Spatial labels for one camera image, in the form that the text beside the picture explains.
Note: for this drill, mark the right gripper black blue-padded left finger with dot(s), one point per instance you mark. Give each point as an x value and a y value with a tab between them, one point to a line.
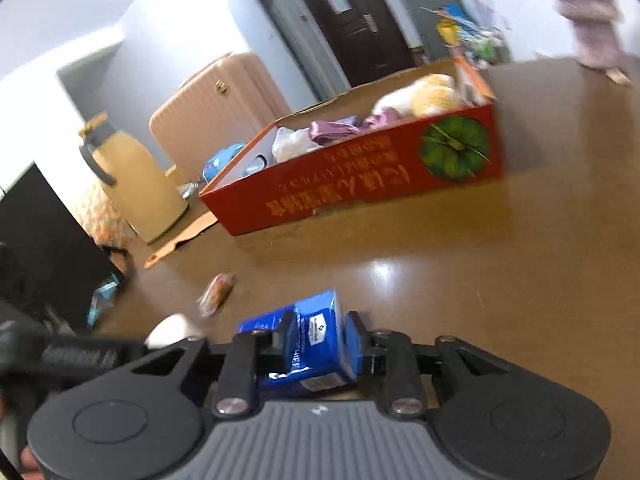
249	356

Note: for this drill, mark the light blue plush toy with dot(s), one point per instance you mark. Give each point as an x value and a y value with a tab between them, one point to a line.
257	164

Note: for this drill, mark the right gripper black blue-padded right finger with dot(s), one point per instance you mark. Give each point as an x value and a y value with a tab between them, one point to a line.
392	364

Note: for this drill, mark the blue tissue packet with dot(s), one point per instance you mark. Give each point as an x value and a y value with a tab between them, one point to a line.
319	362

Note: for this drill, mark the pink ribbed suitcase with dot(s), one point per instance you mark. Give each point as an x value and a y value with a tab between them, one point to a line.
229	101

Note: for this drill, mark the pink textured vase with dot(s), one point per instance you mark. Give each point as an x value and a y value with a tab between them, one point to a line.
592	21

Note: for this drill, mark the dark entrance door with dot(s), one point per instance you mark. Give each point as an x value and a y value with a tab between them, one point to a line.
364	38

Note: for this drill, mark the blue wet wipes pack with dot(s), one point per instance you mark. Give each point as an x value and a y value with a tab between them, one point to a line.
214	165

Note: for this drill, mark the yellow white plush sheep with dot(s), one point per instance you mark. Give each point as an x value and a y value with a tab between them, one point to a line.
431	95

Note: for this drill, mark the cluttered storage rack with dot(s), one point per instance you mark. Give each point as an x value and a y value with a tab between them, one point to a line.
482	47

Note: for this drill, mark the yellow thermos jug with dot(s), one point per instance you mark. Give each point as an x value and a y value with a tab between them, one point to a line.
131	178

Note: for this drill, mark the brown scouring sponge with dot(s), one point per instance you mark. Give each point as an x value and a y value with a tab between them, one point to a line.
215	294

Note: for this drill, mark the fallen dried petal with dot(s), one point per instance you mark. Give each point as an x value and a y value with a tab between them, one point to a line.
618	77

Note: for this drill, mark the person's left hand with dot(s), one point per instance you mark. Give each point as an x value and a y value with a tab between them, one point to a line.
32	470

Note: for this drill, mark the red cardboard box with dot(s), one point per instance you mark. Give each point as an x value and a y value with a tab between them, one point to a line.
411	156

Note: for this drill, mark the pink satin scrunchie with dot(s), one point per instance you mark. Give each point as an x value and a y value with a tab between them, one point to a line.
324	132

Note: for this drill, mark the black paper shopping bag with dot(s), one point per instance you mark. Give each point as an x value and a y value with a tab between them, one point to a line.
43	246

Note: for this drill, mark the white foam cylinder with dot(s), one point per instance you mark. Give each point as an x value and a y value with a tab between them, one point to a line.
172	329

